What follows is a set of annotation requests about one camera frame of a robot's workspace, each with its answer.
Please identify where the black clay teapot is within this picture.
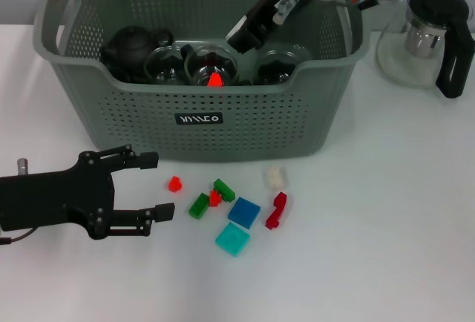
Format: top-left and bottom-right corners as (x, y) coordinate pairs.
(99, 24), (175, 74)

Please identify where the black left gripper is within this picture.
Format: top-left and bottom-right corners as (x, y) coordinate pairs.
(0, 145), (176, 240)

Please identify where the grey left gripper cable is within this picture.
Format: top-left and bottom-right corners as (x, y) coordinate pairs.
(0, 157), (38, 246)

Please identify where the blue square building plate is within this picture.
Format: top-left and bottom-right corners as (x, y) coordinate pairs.
(227, 196), (262, 230)

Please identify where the grey-green perforated storage bin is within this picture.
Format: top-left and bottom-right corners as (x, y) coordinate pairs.
(33, 0), (372, 162)

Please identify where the long green building brick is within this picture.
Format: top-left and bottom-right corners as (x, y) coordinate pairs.
(213, 178), (237, 203)

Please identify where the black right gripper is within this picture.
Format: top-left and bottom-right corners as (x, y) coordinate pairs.
(226, 0), (309, 55)

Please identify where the glass pitcher black lid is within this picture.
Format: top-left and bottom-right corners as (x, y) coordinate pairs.
(375, 0), (475, 99)

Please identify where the cream long building brick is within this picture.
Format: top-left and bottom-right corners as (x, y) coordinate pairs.
(263, 167), (289, 191)

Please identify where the small green building brick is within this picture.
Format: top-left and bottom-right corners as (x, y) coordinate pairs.
(188, 192), (211, 220)

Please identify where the dark red curved brick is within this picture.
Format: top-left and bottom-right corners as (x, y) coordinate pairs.
(265, 191), (289, 231)

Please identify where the teal square building plate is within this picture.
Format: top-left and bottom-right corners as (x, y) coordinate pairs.
(214, 221), (252, 258)

